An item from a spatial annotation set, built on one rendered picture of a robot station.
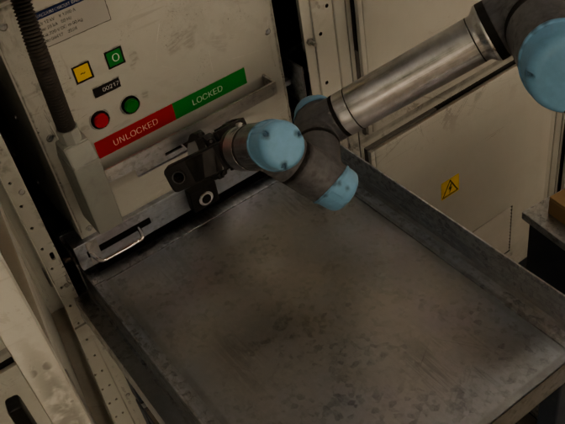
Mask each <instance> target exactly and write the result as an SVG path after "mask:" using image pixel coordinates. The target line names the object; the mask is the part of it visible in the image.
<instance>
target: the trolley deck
mask: <svg viewBox="0 0 565 424"><path fill-rule="evenodd" d="M107 283H108V284H109V285H110V287H111V288H112V289H113V290H114V292H115V293H116V294H117V295H118V297H120V299H121V300H122V301H123V302H124V304H125V305H126V306H127V307H128V309H129V310H130V311H131V313H132V314H133V315H134V316H135V318H136V319H137V320H138V322H139V323H140V324H141V325H142V326H143V327H144V328H145V330H146V331H147V332H148V333H149V335H150V336H151V337H152V339H153V340H154V341H155V342H156V344H157V345H158V346H159V348H160V349H161V350H162V351H163V352H164V353H165V354H166V356H167V357H168V358H169V359H170V361H171V362H172V363H173V365H174V366H175V367H176V368H177V370H178V371H179V372H180V374H181V375H182V376H183V378H184V379H185V380H186V381H187V382H188V383H189V384H190V386H191V387H192V388H193V389H194V391H195V392H196V393H197V394H198V396H199V397H200V398H201V400H202V401H203V402H204V404H205V405H206V406H207V407H208V408H209V409H210V410H211V412H212V413H213V414H214V416H215V417H216V418H217V419H218V421H219V422H220V423H221V424H515V423H516V422H518V421H519V420H520V419H521V418H523V417H524V416H525V415H526V414H528V413H529V412H530V411H531V410H533V409H534V408H535V407H536V406H537V405H539V404H540V403H541V402H542V401H544V399H546V398H547V397H548V396H549V395H550V394H552V393H553V392H554V391H555V390H557V389H558V388H559V387H560V386H561V385H563V384H564V383H565V348H563V347H561V346H560V345H559V344H557V343H556V342H554V341H553V340H552V339H551V338H550V337H548V336H547V335H545V334H544V333H543V332H541V331H539V330H538V329H537V328H535V327H534V326H533V325H532V324H530V323H529V322H528V321H526V320H525V319H523V318H522V317H520V316H519V315H517V314H516V313H515V312H514V311H512V310H511V309H510V308H508V307H507V306H506V305H504V304H502V303H501V302H500V301H498V300H497V299H495V298H494V297H493V296H492V295H491V294H489V293H488V292H486V291H485V290H483V289H482V288H480V287H479V286H478V285H476V284H475V283H474V282H473V281H471V280H470V279H469V278H467V277H465V276H464V275H463V274H461V273H460V272H458V271H457V270H456V269H455V268H453V267H452V266H451V265H449V264H448V263H446V262H445V261H443V260H442V259H441V258H439V257H438V256H437V255H436V254H434V253H433V252H431V251H430V250H428V249H427V248H426V247H424V246H423V245H421V244H420V243H419V242H417V241H416V240H415V239H414V238H412V237H411V236H409V235H408V234H406V233H405V232H404V231H402V230H400V229H399V228H398V227H397V226H396V225H394V224H393V223H391V222H390V221H389V220H387V219H386V218H384V217H383V216H381V215H380V214H379V213H378V212H377V211H375V210H374V209H372V208H371V207H369V206H368V205H367V204H365V203H363V202H362V201H361V200H360V199H359V198H357V197H356V196H353V197H352V199H351V201H350V202H349V203H348V204H347V205H346V206H345V207H343V208H342V209H339V210H336V211H332V210H329V209H327V208H325V207H323V206H321V205H319V204H314V203H313V201H312V200H310V199H308V198H306V197H304V196H303V195H302V194H300V193H298V192H296V191H295V190H293V189H291V188H290V187H288V186H287V185H285V184H283V183H281V182H279V181H278V182H277V183H274V184H273V185H272V186H270V187H268V188H266V189H264V190H262V191H261V192H260V193H258V194H256V195H254V196H252V197H251V198H249V199H247V200H246V201H244V202H242V203H241V204H238V205H236V206H235V207H234V208H232V209H230V210H228V211H226V212H225V213H223V214H222V215H220V216H218V217H216V218H215V219H213V220H211V221H210V222H208V223H206V224H205V225H202V226H200V227H199V228H197V229H196V230H194V231H192V232H190V233H189V234H187V235H185V236H184V237H182V238H180V239H179V240H177V241H174V242H173V243H172V244H170V245H168V246H166V247H164V248H163V249H161V250H160V251H158V252H156V253H154V254H153V255H151V256H149V257H147V258H146V259H144V260H142V261H141V262H138V263H137V264H135V265H134V266H132V267H131V268H128V269H127V270H125V271H123V272H122V273H120V274H118V275H116V276H115V277H113V278H111V279H110V280H108V281H107ZM74 300H75V302H76V304H77V307H78V309H79V310H80V312H81V314H82V318H83V320H84V321H85V322H86V323H87V324H88V326H89V327H90V329H91V330H92V332H93V333H94V334H95V336H96V337H97V339H98V340H99V341H100V342H101V343H102V345H103V347H104V348H105V349H106V351H107V352H108V354H109V355H110V357H111V358H112V359H113V360H114V361H115V363H116V364H117V366H118V367H119V369H120V370H121V371H122V373H123V374H124V376H125V377H126V379H127V380H128V381H129V382H130V384H131V385H132V386H133V388H134V389H135V391H136V392H137V394H138V395H139V396H140V398H141V399H142V400H143V401H144V403H145V404H146V406H147V407H148V409H149V410H150V412H151V413H152V414H153V416H154V417H155V418H156V419H157V421H158V422H159V423H160V424H187V423H186V422H185V420H184V419H183V418H182V416H181V415H180V414H179V412H178V411H177V409H176V408H175V407H174V405H173V404H172V403H171V402H170V401H169V400H168V398H167V397H166V395H165V394H164V393H163V391H162V390H161V388H160V387H159V386H158V384H157V383H156V382H155V380H154V379H153V378H152V377H151V376H150V374H149V373H148V372H147V370H146V369H145V367H144V366H143V365H142V364H141V362H140V361H139V359H138V358H137V357H136V356H135V355H134V353H133V352H132V351H131V349H130V348H129V347H128V345H127V344H126V343H125V341H124V340H123V338H122V337H121V336H120V335H119V334H118V333H117V331H116V330H115V329H114V327H113V326H112V324H111V323H110V322H109V320H108V319H107V317H106V316H105V315H104V314H103V312H102V311H101V310H100V309H99V308H98V306H97V305H96V303H95V302H94V301H93V299H92V298H91V297H90V295H89V294H88V293H85V294H84V295H82V296H80V297H79V298H77V299H76V298H74Z"/></svg>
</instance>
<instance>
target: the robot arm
mask: <svg viewBox="0 0 565 424"><path fill-rule="evenodd" d="M510 56H513V58H514V60H515V64H516V65H517V68H518V71H519V75H520V80H521V81H522V83H523V85H524V87H525V89H526V90H527V92H528V93H529V94H530V95H531V96H532V97H533V98H534V99H535V100H536V101H537V102H538V103H539V104H540V105H541V106H543V107H544V108H546V109H550V110H552V111H555V112H559V113H565V0H482V1H480V2H478V3H476V4H474V5H472V8H471V11H470V14H469V15H468V16H467V17H466V18H464V19H462V20H460V21H458V22H457V23H455V24H453V25H452V26H450V27H448V28H446V29H444V30H442V31H441V32H440V33H438V34H436V35H434V36H432V37H430V38H429V39H428V40H425V41H424V42H422V43H420V44H418V45H417V46H415V47H413V48H412V49H410V50H408V51H406V52H405V53H403V54H402V55H400V56H397V57H396V58H394V59H392V60H391V61H389V62H387V63H386V64H384V65H382V66H380V67H379V68H377V69H375V70H374V71H372V72H369V73H368V74H367V75H365V76H364V77H361V78H359V79H358V80H356V81H354V82H353V83H351V84H349V85H347V86H346V87H344V88H342V89H341V90H339V91H337V92H336V93H333V94H331V95H330V96H329V97H326V96H323V95H319V94H317V95H312V96H311V95H310V96H308V97H306V98H303V99H302V100H301V101H300V102H299V103H298V104H297V106H296V108H295V110H294V118H293V122H292V123H291V122H289V121H286V120H281V119H266V120H263V121H261V122H256V123H250V124H246V121H245V119H244V118H238V119H232V120H230V121H228V122H226V123H225V124H223V125H222V126H220V127H219V128H217V129H215V130H214V132H213V134H212V133H208V134H206V135H205V134H204V132H203V131H201V130H197V131H195V132H193V133H192V134H191V135H190V136H189V138H188V140H187V142H188V144H187V156H185V157H184V158H182V159H180V160H178V161H176V162H173V163H172V164H170V165H168V166H167V167H166V169H165V171H164V175H165V176H166V179H167V181H168V182H169V184H170V186H171V187H172V190H173V191H174V192H180V191H182V190H184V189H186V188H189V187H191V186H193V185H194V184H196V183H200V182H202V181H203V180H205V179H207V178H211V179H213V180H217V179H221V178H224V175H226V174H227V170H229V169H230V170H231V171H232V170H234V169H235V170H238V171H241V172H255V171H261V172H264V173H265V174H267V175H269V176H270V177H272V178H274V179H276V180H278V181H279V182H281V183H283V184H285V185H287V186H288V187H290V188H291V189H293V190H295V191H296V192H298V193H300V194H302V195H303V196H304V197H306V198H308V199H310V200H312V201H313V203H314V204H319V205H321V206H323V207H325V208H327V209H329V210H332V211H336V210H339V209H342V208H343V207H345V206H346V205H347V204H348V203H349V202H350V201H351V199H352V197H353V196H354V194H355V192H356V189H357V186H358V176H357V174H356V172H355V171H353V170H352V169H350V168H349V166H348V165H345V164H343V163H342V162H341V146H340V141H342V140H344V139H346V138H347V137H349V136H351V135H354V134H355V133H357V132H358V131H360V130H363V129H365V128H367V127H368V126H369V125H372V124H374V123H376V122H377V121H379V120H380V119H383V118H385V117H386V116H388V115H390V114H392V113H394V112H395V111H397V110H399V109H401V108H403V107H404V106H406V105H408V104H410V103H413V102H414V101H415V100H417V99H419V98H422V97H423V96H425V95H426V94H428V93H431V92H432V91H434V90H436V89H437V88H439V87H441V86H443V85H445V84H447V83H449V82H450V81H452V80H454V79H456V78H458V77H460V76H461V75H463V74H465V73H467V72H470V71H471V70H472V69H474V68H476V67H478V66H480V65H482V64H483V63H485V62H487V61H489V60H493V59H494V60H497V61H503V60H505V59H507V58H508V57H510ZM242 123H243V124H242Z"/></svg>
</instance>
